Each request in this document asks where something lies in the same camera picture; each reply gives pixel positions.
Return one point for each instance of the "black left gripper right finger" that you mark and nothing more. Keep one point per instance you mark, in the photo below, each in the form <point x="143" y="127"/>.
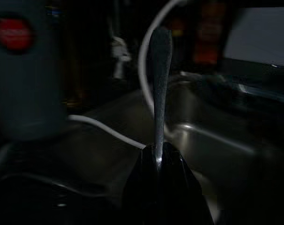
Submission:
<point x="179" y="192"/>

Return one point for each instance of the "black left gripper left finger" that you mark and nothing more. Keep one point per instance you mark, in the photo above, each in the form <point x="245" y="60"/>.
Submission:
<point x="144" y="187"/>

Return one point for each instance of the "steel spoon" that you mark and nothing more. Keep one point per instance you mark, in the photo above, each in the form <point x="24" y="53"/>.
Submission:
<point x="160" y="82"/>

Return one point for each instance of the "stainless steel sink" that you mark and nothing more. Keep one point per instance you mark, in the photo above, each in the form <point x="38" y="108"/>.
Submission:
<point x="214" y="140"/>

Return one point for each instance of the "tall grey container red logo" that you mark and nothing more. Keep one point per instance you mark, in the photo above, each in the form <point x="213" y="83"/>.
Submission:
<point x="24" y="82"/>

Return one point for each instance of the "orange labelled bottle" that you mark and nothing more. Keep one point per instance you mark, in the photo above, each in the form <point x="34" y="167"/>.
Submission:
<point x="208" y="35"/>

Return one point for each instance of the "white flat panel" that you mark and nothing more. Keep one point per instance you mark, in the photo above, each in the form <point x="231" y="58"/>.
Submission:
<point x="259" y="35"/>

